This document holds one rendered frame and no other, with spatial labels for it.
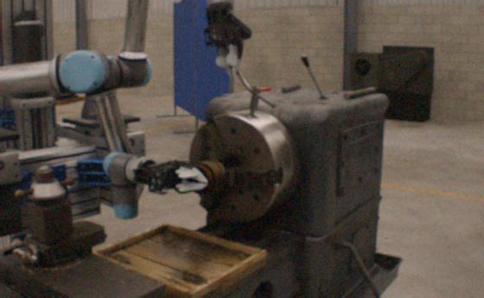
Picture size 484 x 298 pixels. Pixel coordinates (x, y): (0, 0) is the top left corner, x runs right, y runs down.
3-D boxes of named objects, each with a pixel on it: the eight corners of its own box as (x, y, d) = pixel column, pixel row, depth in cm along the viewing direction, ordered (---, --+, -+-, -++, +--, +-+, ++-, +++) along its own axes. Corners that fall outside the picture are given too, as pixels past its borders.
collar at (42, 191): (51, 187, 108) (50, 174, 107) (72, 193, 103) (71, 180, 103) (21, 195, 101) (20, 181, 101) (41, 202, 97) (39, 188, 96)
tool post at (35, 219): (58, 229, 109) (54, 187, 107) (77, 237, 105) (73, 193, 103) (30, 238, 103) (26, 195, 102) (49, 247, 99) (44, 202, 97)
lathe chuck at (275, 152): (199, 188, 162) (218, 96, 152) (277, 231, 146) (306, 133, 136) (180, 194, 155) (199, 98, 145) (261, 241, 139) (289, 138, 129)
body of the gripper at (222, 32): (205, 48, 145) (200, 8, 144) (223, 48, 152) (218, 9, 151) (226, 43, 140) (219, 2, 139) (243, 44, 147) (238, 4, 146)
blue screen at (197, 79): (156, 117, 1021) (154, 2, 980) (194, 115, 1045) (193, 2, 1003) (201, 160, 634) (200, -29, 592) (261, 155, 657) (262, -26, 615)
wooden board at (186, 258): (167, 234, 150) (166, 221, 149) (266, 263, 129) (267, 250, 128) (89, 265, 126) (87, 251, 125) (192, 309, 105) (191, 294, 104)
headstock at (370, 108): (285, 174, 220) (286, 86, 213) (387, 192, 192) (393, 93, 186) (197, 210, 173) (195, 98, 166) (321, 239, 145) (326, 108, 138)
